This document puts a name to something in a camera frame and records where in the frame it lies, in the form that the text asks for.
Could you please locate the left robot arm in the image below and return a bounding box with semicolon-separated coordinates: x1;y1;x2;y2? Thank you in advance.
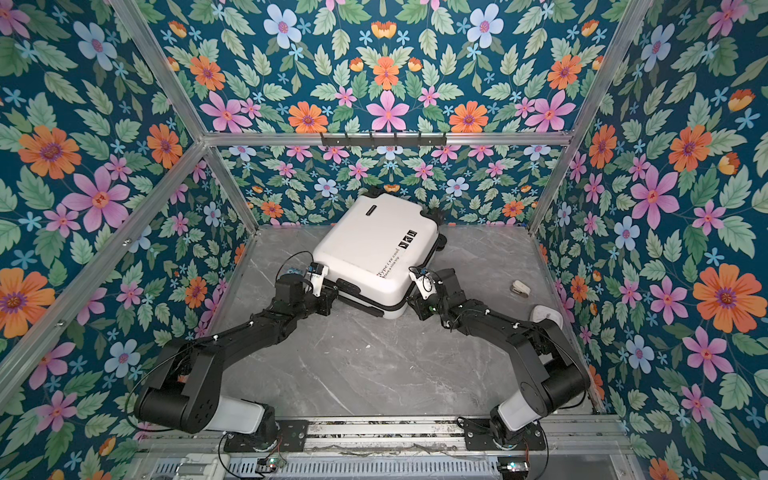
133;262;338;443

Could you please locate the aluminium mounting rail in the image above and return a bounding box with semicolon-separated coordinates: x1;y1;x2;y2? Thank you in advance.
136;413;631;460

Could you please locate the white round alarm clock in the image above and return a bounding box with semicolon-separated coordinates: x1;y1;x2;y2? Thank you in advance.
529;304;564;329

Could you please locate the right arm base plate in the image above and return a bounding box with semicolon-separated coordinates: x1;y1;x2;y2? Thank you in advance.
455;416;548;451

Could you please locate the white hard-shell suitcase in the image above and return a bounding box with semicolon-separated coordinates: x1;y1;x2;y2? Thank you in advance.
313;189;447;319

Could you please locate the black hook rack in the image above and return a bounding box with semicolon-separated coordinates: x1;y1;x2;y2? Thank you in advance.
320;132;448;148

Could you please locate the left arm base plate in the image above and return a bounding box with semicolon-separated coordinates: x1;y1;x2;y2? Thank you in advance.
223;420;310;453

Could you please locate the small beige stapler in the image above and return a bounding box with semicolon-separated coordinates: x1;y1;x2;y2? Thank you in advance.
510;280;531;298

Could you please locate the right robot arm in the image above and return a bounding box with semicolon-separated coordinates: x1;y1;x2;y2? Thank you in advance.
408;267;591;448

